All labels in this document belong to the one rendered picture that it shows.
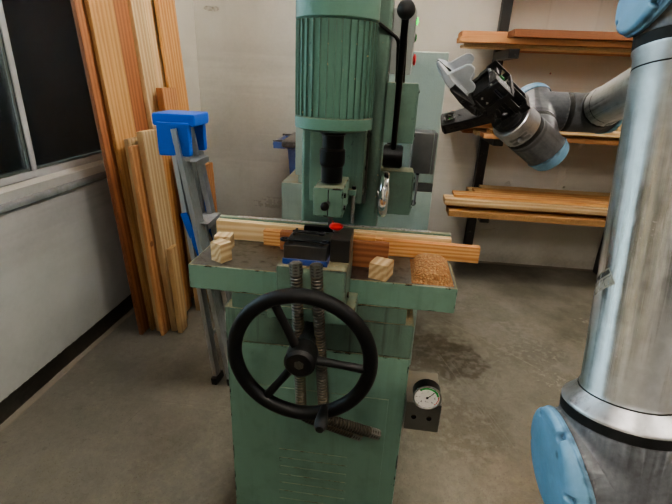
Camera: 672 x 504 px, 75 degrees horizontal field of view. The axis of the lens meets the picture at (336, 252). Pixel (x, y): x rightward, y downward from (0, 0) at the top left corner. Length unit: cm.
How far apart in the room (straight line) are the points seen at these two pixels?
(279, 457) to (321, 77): 95
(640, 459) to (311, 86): 81
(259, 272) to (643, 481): 74
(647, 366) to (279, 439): 89
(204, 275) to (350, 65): 55
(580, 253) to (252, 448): 304
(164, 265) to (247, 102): 154
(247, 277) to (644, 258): 73
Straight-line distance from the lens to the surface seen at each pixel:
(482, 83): 99
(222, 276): 102
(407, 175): 120
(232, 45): 347
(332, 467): 128
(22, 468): 201
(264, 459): 131
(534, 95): 118
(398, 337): 101
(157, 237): 232
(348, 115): 96
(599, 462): 67
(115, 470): 187
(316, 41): 96
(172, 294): 246
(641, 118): 63
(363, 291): 96
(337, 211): 102
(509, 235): 359
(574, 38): 292
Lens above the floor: 131
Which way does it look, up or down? 22 degrees down
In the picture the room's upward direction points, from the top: 3 degrees clockwise
